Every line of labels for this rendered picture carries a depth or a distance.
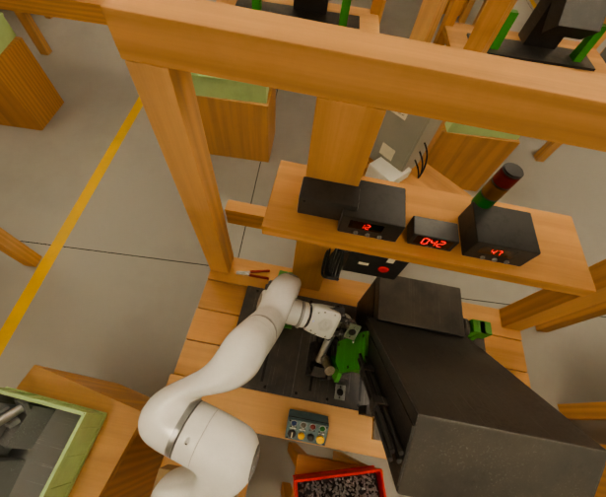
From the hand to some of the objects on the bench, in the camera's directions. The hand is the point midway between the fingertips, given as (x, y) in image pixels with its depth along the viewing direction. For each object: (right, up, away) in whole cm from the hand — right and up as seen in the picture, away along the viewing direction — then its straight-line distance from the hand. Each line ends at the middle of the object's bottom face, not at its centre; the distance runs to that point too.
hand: (349, 327), depth 102 cm
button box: (-14, -42, +16) cm, 47 cm away
